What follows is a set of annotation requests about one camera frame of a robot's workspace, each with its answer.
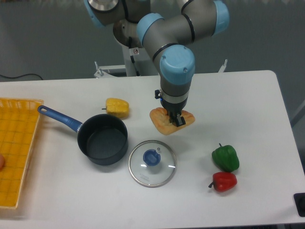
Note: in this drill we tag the glass lid blue knob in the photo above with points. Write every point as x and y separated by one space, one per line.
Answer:
152 163

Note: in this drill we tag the green bell pepper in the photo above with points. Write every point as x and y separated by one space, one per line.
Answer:
226 158

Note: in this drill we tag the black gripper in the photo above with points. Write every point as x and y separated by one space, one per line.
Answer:
173 105

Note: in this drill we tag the yellow bell pepper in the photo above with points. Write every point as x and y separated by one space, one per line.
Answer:
117 107

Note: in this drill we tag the triangle bread pastry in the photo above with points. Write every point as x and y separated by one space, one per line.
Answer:
161 121

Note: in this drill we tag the dark pan blue handle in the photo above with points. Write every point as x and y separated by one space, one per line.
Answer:
103 138

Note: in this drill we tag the black device at table corner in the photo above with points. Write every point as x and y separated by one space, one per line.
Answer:
299 199

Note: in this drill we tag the yellow woven basket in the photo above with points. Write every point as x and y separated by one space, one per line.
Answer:
19 119

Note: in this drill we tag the red bell pepper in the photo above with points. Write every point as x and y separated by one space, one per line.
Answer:
223 181

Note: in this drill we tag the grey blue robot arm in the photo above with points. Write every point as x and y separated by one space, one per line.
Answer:
164 41

